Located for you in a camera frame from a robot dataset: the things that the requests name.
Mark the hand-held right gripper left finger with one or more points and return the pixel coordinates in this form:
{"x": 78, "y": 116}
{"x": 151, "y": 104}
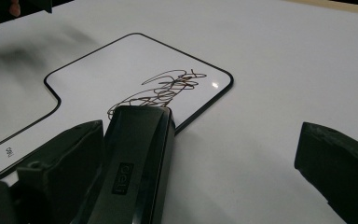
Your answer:
{"x": 59, "y": 161}

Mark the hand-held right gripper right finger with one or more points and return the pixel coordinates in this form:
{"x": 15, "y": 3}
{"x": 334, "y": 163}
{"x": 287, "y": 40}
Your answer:
{"x": 338, "y": 168}

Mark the black whiteboard eraser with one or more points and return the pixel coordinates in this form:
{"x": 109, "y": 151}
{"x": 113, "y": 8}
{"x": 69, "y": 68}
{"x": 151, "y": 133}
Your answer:
{"x": 130, "y": 161}

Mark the light wooden table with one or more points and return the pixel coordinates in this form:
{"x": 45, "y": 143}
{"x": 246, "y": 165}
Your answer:
{"x": 338, "y": 6}

